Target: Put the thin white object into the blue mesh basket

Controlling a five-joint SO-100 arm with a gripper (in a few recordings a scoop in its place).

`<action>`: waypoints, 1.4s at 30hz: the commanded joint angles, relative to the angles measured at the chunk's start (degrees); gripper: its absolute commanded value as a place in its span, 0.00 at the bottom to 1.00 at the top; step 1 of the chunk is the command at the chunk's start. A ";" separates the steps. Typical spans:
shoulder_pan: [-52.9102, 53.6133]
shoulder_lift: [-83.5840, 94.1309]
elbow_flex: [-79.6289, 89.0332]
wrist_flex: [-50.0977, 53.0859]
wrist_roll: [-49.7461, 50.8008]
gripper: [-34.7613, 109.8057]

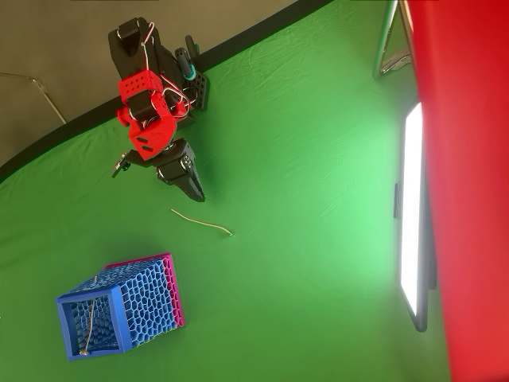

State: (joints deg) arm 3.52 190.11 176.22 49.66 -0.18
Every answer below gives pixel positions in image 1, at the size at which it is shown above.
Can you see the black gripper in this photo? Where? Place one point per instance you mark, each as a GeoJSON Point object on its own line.
{"type": "Point", "coordinates": [176, 164]}

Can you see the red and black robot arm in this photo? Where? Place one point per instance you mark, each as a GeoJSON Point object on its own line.
{"type": "Point", "coordinates": [145, 85]}

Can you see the blue and pink mesh basket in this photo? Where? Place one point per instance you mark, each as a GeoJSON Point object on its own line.
{"type": "Point", "coordinates": [147, 298]}

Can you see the green cloth with black border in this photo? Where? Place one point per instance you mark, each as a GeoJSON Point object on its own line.
{"type": "Point", "coordinates": [278, 199]}

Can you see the black and teal clamp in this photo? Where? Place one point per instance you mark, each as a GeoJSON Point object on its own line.
{"type": "Point", "coordinates": [186, 63]}

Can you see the black monitor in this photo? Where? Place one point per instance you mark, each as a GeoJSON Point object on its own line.
{"type": "Point", "coordinates": [411, 199]}

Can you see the chrome metal stand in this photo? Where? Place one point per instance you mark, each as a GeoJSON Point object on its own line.
{"type": "Point", "coordinates": [383, 40]}

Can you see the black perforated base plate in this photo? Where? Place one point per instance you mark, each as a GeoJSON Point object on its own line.
{"type": "Point", "coordinates": [199, 89]}

